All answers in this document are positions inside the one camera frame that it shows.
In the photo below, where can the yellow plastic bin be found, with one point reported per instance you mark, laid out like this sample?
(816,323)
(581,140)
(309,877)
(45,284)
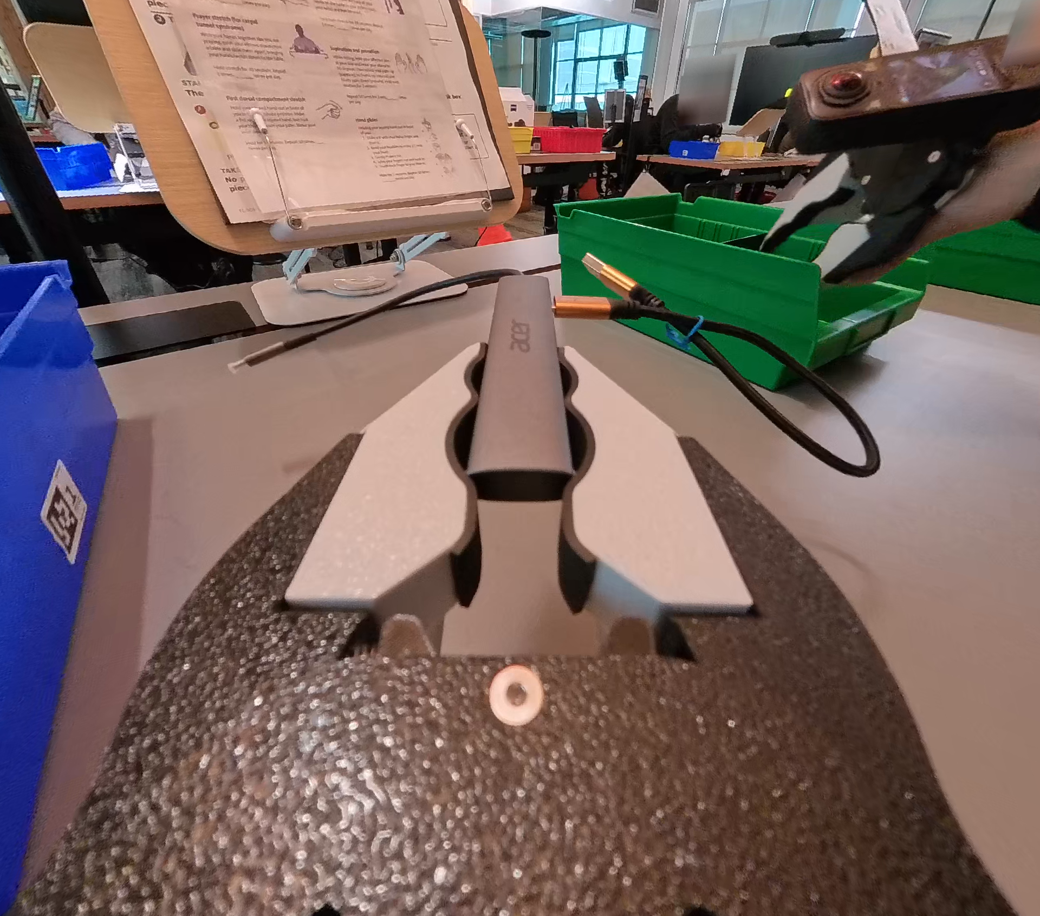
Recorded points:
(520,139)
(741,150)

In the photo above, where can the person's right hand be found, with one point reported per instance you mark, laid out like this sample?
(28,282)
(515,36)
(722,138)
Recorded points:
(1007,185)

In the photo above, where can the black stand pole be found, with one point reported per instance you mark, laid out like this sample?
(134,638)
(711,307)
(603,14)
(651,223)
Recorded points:
(41,201)

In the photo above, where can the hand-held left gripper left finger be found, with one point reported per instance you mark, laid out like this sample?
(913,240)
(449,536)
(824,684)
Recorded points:
(382,526)

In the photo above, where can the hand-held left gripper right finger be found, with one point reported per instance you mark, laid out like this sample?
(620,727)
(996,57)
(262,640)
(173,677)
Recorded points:
(650,526)

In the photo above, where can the green plastic bin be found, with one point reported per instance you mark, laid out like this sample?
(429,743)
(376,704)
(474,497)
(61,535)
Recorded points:
(991,266)
(691,282)

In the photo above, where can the printed instruction sheet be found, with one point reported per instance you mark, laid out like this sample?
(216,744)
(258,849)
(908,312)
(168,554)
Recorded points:
(325,79)

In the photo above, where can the black monitor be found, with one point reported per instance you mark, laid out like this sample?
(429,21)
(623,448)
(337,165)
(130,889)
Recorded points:
(796,71)

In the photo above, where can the slim grey USB hub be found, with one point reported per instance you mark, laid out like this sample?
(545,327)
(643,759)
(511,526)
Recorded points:
(520,396)

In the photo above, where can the wooden document stand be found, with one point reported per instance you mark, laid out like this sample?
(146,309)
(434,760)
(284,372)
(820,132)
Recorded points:
(150,120)
(73,79)

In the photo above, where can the blue bin with white label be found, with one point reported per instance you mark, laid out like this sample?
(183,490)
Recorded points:
(49,404)

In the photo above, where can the red plastic bin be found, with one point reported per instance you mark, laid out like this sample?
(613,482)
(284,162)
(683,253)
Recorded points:
(569,140)

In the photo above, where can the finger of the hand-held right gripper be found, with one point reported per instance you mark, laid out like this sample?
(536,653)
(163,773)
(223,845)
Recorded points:
(877,246)
(812,201)

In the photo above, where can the white cardboard box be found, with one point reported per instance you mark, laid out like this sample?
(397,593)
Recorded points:
(514,107)

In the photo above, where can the blue plastic bin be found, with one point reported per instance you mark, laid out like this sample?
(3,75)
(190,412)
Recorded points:
(73,168)
(692,150)

